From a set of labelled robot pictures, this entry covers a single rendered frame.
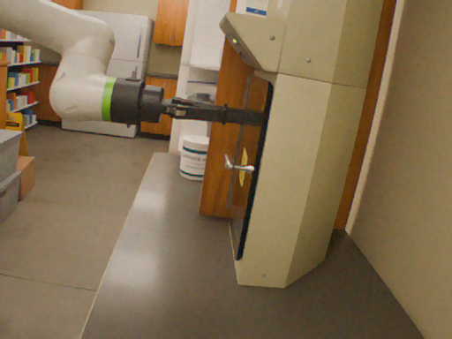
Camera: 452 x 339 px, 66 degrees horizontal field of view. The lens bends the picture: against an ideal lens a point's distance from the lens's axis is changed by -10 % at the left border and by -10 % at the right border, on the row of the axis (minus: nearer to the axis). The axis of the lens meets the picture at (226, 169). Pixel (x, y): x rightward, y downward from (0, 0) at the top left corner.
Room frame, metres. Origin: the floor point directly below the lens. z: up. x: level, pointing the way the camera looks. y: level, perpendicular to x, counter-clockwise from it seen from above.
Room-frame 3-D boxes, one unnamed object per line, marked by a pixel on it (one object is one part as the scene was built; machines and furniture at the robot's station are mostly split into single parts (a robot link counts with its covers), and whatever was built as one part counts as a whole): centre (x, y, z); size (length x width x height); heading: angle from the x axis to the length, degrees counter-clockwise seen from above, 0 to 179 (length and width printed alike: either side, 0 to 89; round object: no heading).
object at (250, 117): (0.78, -0.02, 1.31); 0.07 x 0.01 x 0.03; 96
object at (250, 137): (0.91, -0.04, 1.19); 0.30 x 0.01 x 0.40; 6
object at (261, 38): (0.90, 0.01, 1.46); 0.32 x 0.11 x 0.10; 6
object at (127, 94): (0.76, 0.21, 1.31); 0.09 x 0.06 x 0.12; 6
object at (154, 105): (0.77, 0.14, 1.31); 0.09 x 0.08 x 0.07; 96
